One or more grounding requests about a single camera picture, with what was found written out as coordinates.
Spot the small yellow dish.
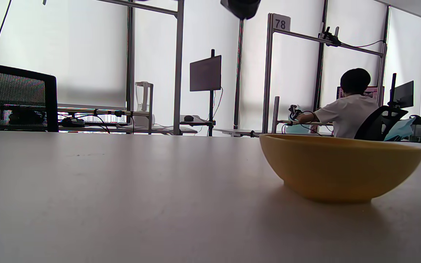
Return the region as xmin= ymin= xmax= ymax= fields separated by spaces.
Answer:
xmin=259 ymin=133 xmax=421 ymax=203

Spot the black monitor on arm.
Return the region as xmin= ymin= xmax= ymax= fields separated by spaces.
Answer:
xmin=390 ymin=73 xmax=414 ymax=109

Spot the dark monitor on stand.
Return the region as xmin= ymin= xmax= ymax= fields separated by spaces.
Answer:
xmin=190 ymin=55 xmax=222 ymax=92

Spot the white desk with grey leg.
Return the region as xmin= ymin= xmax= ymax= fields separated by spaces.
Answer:
xmin=59 ymin=124 xmax=198 ymax=135

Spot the black armrest office chair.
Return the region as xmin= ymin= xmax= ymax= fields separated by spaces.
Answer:
xmin=354 ymin=106 xmax=409 ymax=141

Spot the black mesh office chair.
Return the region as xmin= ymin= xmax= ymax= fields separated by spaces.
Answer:
xmin=0 ymin=61 xmax=58 ymax=132

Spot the lit monitor screen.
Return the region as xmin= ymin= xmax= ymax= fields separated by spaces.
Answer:
xmin=337 ymin=86 xmax=384 ymax=104

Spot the pile of blue plastic bags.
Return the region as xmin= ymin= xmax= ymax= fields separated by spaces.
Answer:
xmin=384 ymin=117 xmax=417 ymax=142

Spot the plain aluminium frame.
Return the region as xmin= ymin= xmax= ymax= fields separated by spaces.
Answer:
xmin=94 ymin=0 xmax=185 ymax=136

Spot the aluminium frame with number tag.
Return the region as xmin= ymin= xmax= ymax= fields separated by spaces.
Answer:
xmin=262 ymin=13 xmax=388 ymax=136

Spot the aluminium rail with black clamps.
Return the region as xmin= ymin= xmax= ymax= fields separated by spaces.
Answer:
xmin=58 ymin=105 xmax=151 ymax=117

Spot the black camera on frame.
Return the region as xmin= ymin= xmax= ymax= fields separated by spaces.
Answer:
xmin=318 ymin=26 xmax=342 ymax=47

